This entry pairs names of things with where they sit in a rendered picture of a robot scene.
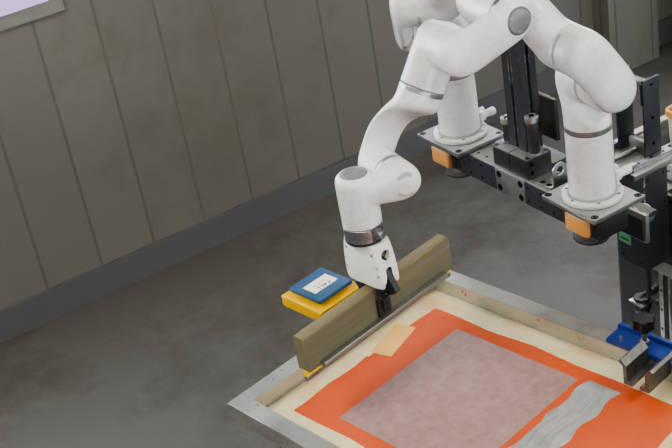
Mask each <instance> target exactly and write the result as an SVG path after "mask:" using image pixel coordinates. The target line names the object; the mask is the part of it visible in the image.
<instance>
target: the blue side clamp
mask: <svg viewBox="0 0 672 448"><path fill-rule="evenodd" d="M641 338H642V334H641V333H639V331H638V330H633V328H632V326H630V325H628V324H625V323H622V322H620V323H619V324H618V328H617V329H616V330H615V331H614V332H613V333H612V334H610V335H609V336H608V337H607V338H606V342H607V343H609V344H612V345H615V346H617V347H620V348H622V349H625V350H627V351H630V350H631V349H632V348H633V347H634V346H635V345H636V344H638V343H639V340H640V339H641ZM647 338H648V339H649V340H650V345H648V348H649V359H651V360H653V361H656V362H658V361H659V360H661V359H662V358H663V357H664V356H665V355H666V354H667V353H669V352H671V351H672V341H671V340H668V339H666V338H663V337H660V336H657V335H655V334H652V333H647Z"/></svg>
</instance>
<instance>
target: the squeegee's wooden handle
mask: <svg viewBox="0 0 672 448"><path fill-rule="evenodd" d="M397 267H398V272H399V280H397V281H396V280H395V281H396V282H397V284H398V286H399V288H400V291H399V292H398V293H396V294H393V295H390V300H391V306H392V308H393V307H394V306H396V305H397V304H398V303H400V302H401V301H402V300H404V299H405V298H407V297H408V296H409V295H411V294H412V293H413V292H415V291H416V290H417V289H419V288H420V287H422V286H423V285H424V284H426V283H427V282H428V281H430V280H431V279H432V278H434V277H435V276H436V275H438V274H439V273H441V272H442V271H444V272H448V271H449V270H451V269H452V268H453V266H452V259H451V252H450V246H449V240H448V238H447V237H446V236H444V235H441V234H437V235H435V236H434V237H433V238H431V239H430V240H428V241H427V242H425V243H424V244H423V245H421V246H420V247H418V248H417V249H416V250H414V251H413V252H411V253H410V254H408V255H407V256H406V257H404V258H403V259H401V260H400V261H399V262H397ZM377 300H378V297H377V293H376V290H375V288H374V287H371V286H369V285H365V286H363V287H362V288H360V289H359V290H357V291H356V292H355V293H353V294H352V295H350V296H349V297H348V298H346V299H345V300H343V301H342V302H340V303H339V304H338V305H336V306H335V307H333V308H332V309H331V310H329V311H328V312H326V313H325V314H323V315H322V316H321V317H319V318H318V319H316V320H315V321H314V322H312V323H311V324H309V325H308V326H306V327H305V328H304V329H302V330H301V331H299V332H298V333H297V334H295V335H294V336H293V343H294V348H295V352H296V356H297V361H298V365H299V368H301V369H303V370H305V371H307V372H310V373H311V372H312V371H313V370H315V369H316V368H317V367H319V366H320V365H321V360H322V359H323V358H325V357H326V356H327V355H329V354H330V353H332V352H333V351H334V350H336V349H337V348H338V347H340V346H341V345H342V344H344V343H345V342H347V341H348V340H349V339H351V338H352V337H353V336H355V335H356V334H357V333H359V332H360V331H362V330H363V329H364V328H366V327H367V326H368V325H370V324H371V323H372V322H374V321H375V320H377V319H378V318H379V314H378V309H377V303H376V301H377Z"/></svg>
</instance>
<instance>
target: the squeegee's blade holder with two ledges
mask: <svg viewBox="0 0 672 448"><path fill-rule="evenodd" d="M447 277H448V273H447V272H444V271H442V272H441V273H439V274H438V275H436V276H435V277H434V278H432V279H431V280H430V281H428V282H427V283H426V284H424V285H423V286H422V287H420V288H419V289H417V290H416V291H415V292H413V293H412V294H411V295H409V296H408V297H407V298H405V299H404V300H402V301H401V302H400V303H398V304H397V305H396V306H394V307H393V308H392V311H391V312H390V313H388V314H387V315H386V316H384V317H383V318H380V317H379V318H378V319H377V320H375V321H374V322H372V323H371V324H370V325H368V326H367V327H366V328H364V329H363V330H362V331H360V332H359V333H357V334H356V335H355V336H353V337H352V338H351V339H349V340H348V341H347V342H345V343H344V344H342V345H341V346H340V347H338V348H337V349H336V350H334V351H333V352H332V353H330V354H329V355H327V356H326V357H325V358H323V359H322V360H321V365H322V366H324V367H327V366H328V365H330V364H331V363H332V362H334V361H335V360H336V359H338V358H339V357H340V356H342V355H343V354H344V353H346V352H347V351H348V350H350V349H351V348H353V347H354V346H355V345H357V344H358V343H359V342H361V341H362V340H363V339H365V338H366V337H367V336H369V335H370V334H371V333H373V332H374V331H376V330H377V329H378V328H380V327H381V326H382V325H384V324H385V323H386V322H388V321H389V320H390V319H392V318H393V317H394V316H396V315H397V314H398V313H400V312H401V311H403V310H404V309H405V308H407V307H408V306H409V305H411V304H412V303H413V302H415V301H416V300H417V299H419V298H420V297H421V296H423V295H424V294H426V293H427V292H428V291H430V290H431V289H432V288H434V287H435V286H436V285H438V284H439V283H440V282H442V281H443V280H444V279H446V278H447Z"/></svg>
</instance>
